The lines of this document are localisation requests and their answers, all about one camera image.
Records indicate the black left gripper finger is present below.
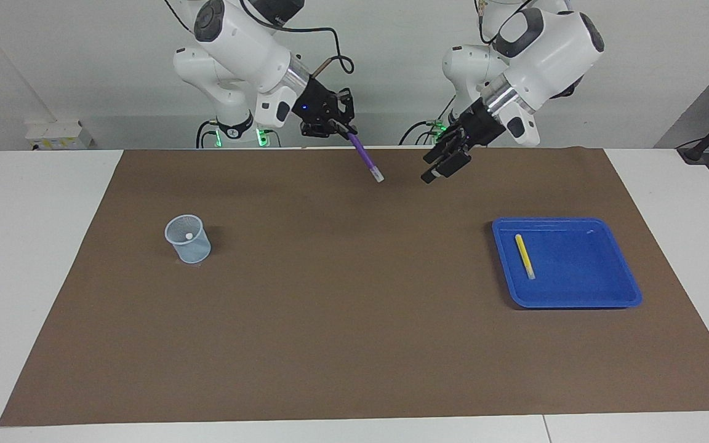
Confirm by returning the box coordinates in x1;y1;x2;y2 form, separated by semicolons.
422;131;466;166
421;151;472;185

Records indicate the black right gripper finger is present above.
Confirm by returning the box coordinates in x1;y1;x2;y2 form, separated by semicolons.
334;88;358;136
301;121;347;138

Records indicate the purple marker pen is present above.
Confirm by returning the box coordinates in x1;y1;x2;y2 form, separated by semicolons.
347;133;386;183

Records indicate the yellow marker pen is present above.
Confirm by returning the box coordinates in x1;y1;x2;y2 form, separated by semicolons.
515;233;536;281

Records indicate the blue plastic tray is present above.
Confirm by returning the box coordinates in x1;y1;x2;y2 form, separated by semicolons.
492;217;643;309

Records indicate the brown table mat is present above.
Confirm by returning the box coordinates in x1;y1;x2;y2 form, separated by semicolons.
0;146;709;427

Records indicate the translucent plastic cup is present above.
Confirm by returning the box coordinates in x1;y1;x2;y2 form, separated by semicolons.
164;214;212;265

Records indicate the white socket box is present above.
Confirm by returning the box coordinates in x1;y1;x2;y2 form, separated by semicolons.
25;120;94;151

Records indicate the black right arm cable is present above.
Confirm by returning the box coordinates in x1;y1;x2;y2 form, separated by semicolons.
164;0;355;79

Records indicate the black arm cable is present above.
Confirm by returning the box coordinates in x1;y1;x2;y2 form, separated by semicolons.
164;0;355;79
476;0;492;45

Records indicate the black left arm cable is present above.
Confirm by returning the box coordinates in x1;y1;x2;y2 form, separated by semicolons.
476;0;492;45

